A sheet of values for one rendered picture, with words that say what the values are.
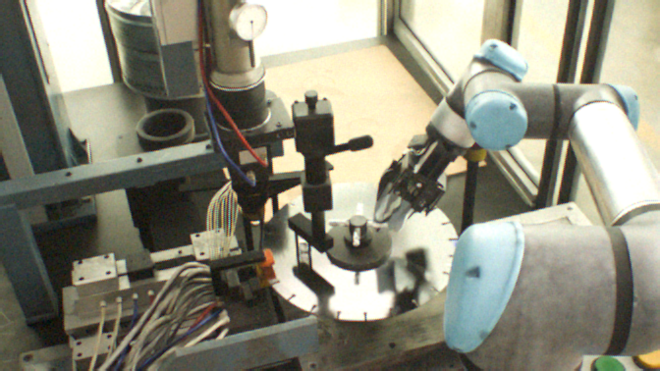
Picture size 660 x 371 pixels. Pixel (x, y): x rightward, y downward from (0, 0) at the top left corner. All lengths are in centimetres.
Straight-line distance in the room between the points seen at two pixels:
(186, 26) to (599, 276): 62
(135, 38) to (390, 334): 86
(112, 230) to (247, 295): 50
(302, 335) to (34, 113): 77
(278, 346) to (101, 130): 103
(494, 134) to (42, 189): 75
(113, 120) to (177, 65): 90
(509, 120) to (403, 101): 101
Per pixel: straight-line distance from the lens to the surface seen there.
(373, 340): 131
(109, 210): 178
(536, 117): 105
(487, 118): 102
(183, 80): 120
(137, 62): 181
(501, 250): 69
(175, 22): 106
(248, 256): 127
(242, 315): 131
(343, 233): 132
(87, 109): 214
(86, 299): 145
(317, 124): 108
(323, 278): 126
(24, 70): 160
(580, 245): 71
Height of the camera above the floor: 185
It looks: 38 degrees down
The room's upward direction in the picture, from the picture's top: 2 degrees counter-clockwise
